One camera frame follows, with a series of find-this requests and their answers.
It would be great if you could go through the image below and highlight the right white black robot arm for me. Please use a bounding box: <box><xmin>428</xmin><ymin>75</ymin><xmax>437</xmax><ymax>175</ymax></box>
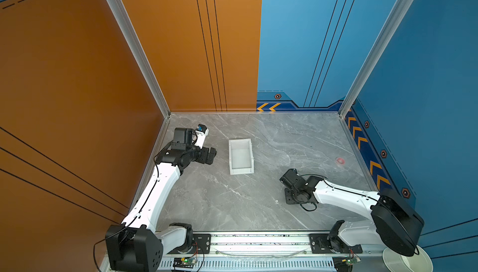
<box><xmin>280</xmin><ymin>169</ymin><xmax>424</xmax><ymax>257</ymax></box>

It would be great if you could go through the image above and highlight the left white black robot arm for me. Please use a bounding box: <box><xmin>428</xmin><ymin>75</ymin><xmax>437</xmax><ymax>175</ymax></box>
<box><xmin>104</xmin><ymin>125</ymin><xmax>217</xmax><ymax>272</ymax></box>

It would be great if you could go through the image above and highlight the white plastic bin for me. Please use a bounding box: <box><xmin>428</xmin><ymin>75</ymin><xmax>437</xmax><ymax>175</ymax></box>
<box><xmin>229</xmin><ymin>139</ymin><xmax>254</xmax><ymax>176</ymax></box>

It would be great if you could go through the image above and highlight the right green circuit board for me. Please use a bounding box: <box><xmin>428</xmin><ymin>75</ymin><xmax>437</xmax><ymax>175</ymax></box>
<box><xmin>332</xmin><ymin>257</ymin><xmax>362</xmax><ymax>272</ymax></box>

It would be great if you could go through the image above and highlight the green circuit board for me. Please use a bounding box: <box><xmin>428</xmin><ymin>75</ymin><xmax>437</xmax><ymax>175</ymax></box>
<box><xmin>172</xmin><ymin>257</ymin><xmax>198</xmax><ymax>272</ymax></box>
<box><xmin>332</xmin><ymin>257</ymin><xmax>362</xmax><ymax>272</ymax></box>

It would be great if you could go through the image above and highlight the left green circuit board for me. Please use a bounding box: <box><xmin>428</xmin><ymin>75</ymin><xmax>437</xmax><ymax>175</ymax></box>
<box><xmin>172</xmin><ymin>257</ymin><xmax>198</xmax><ymax>272</ymax></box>

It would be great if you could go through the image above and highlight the white round bucket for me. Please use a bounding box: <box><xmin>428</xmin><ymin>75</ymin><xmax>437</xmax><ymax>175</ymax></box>
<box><xmin>382</xmin><ymin>247</ymin><xmax>433</xmax><ymax>272</ymax></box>

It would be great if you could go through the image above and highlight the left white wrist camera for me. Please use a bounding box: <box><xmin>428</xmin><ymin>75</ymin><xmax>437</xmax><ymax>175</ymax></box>
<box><xmin>194</xmin><ymin>124</ymin><xmax>209</xmax><ymax>149</ymax></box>

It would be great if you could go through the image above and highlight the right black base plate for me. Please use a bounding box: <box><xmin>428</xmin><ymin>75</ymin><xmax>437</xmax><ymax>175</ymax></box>
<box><xmin>309</xmin><ymin>233</ymin><xmax>363</xmax><ymax>254</ymax></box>

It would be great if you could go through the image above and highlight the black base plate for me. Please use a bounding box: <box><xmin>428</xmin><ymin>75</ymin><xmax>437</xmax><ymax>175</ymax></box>
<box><xmin>168</xmin><ymin>233</ymin><xmax>212</xmax><ymax>255</ymax></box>
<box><xmin>309</xmin><ymin>233</ymin><xmax>363</xmax><ymax>254</ymax></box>

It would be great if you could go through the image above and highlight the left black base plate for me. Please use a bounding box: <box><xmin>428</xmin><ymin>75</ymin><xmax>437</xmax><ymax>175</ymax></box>
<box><xmin>168</xmin><ymin>233</ymin><xmax>212</xmax><ymax>255</ymax></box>

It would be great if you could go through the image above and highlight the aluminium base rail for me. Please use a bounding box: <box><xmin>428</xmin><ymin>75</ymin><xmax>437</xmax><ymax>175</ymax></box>
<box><xmin>98</xmin><ymin>230</ymin><xmax>412</xmax><ymax>272</ymax></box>

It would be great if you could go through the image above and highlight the left aluminium corner post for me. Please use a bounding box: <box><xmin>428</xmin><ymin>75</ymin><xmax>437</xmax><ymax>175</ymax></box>
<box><xmin>106</xmin><ymin>0</ymin><xmax>171</xmax><ymax>119</ymax></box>

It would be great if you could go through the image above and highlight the aluminium corner post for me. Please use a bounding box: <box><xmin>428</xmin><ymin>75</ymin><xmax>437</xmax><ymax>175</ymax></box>
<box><xmin>106</xmin><ymin>0</ymin><xmax>171</xmax><ymax>119</ymax></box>
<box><xmin>338</xmin><ymin>0</ymin><xmax>414</xmax><ymax>119</ymax></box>

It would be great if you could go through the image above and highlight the right aluminium corner post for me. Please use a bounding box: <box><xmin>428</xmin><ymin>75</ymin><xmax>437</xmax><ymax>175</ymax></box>
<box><xmin>338</xmin><ymin>0</ymin><xmax>414</xmax><ymax>119</ymax></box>

